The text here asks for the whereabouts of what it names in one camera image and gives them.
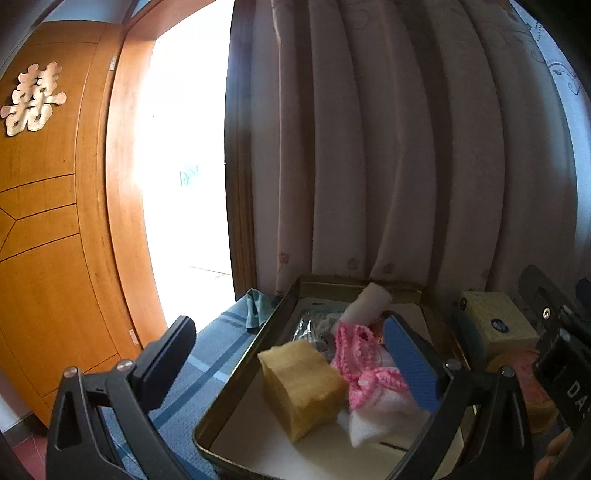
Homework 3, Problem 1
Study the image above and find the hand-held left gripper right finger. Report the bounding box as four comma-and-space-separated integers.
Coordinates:
382, 311, 532, 480

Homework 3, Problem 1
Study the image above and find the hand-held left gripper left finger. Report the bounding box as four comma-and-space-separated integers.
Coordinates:
46, 315, 197, 480

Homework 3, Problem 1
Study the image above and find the pink white knitted piece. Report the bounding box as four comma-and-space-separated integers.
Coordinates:
330, 323, 430, 448

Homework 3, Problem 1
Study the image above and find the white sponge block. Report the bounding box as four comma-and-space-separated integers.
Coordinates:
341, 282, 393, 326

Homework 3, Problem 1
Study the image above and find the yellow sponge block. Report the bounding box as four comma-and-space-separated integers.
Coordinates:
257, 340, 354, 444

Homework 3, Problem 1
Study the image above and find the gold rectangular tin tray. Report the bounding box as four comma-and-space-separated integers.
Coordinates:
191, 275, 476, 480

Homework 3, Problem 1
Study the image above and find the person's right hand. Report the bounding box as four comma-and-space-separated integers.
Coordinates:
533, 427, 578, 480

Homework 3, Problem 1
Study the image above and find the round yellow tin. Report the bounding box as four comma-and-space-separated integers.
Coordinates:
485, 348, 559, 435

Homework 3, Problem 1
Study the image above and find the blue plaid cloth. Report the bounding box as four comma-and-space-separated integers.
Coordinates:
99, 288, 287, 480

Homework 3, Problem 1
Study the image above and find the pale yellow square box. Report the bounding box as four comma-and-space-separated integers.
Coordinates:
455, 290, 541, 358

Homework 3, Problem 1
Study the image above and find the silver green foil wrapper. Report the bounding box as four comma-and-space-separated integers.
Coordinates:
295, 311, 342, 352

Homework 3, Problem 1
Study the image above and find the teal folded cloth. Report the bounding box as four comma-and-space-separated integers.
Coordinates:
245, 289, 279, 329

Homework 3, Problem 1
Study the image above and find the wooden door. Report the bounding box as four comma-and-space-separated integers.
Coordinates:
0, 21, 158, 437

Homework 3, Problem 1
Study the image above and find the beige patterned curtain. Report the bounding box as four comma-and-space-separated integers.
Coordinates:
226, 0, 591, 315

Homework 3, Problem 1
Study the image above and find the white door ornament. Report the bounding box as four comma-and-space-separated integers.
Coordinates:
0, 63, 68, 137

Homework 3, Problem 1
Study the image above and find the wooden door frame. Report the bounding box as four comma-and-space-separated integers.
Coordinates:
104, 0, 257, 365

